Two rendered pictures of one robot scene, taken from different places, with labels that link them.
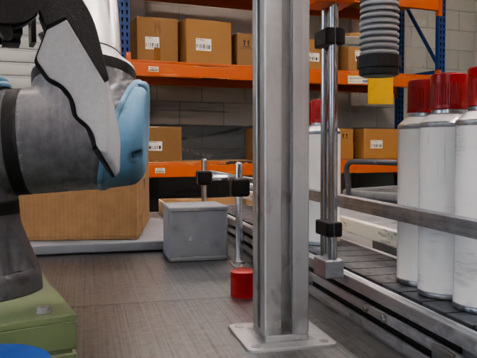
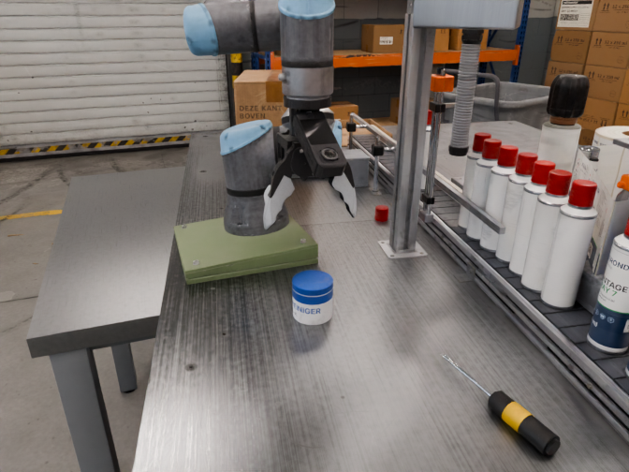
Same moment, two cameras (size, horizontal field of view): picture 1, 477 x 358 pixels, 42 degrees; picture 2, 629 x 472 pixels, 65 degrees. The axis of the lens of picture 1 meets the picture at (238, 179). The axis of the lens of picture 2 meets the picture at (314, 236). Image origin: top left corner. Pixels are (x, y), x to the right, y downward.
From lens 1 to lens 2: 51 cm
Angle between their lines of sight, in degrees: 22
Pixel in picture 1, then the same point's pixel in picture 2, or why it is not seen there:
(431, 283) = (472, 233)
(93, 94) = (349, 193)
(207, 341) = (370, 251)
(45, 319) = (306, 246)
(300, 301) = (412, 236)
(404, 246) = (463, 212)
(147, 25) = not seen: outside the picture
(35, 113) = not seen: hidden behind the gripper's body
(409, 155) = (470, 171)
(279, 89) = (410, 143)
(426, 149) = (477, 175)
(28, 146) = not seen: hidden behind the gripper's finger
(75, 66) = (343, 184)
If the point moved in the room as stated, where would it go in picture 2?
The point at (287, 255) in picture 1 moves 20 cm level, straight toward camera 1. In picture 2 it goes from (408, 215) to (411, 258)
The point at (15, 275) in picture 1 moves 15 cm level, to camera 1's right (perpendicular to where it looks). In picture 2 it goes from (282, 218) to (348, 220)
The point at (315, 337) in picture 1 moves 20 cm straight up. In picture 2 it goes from (417, 251) to (426, 162)
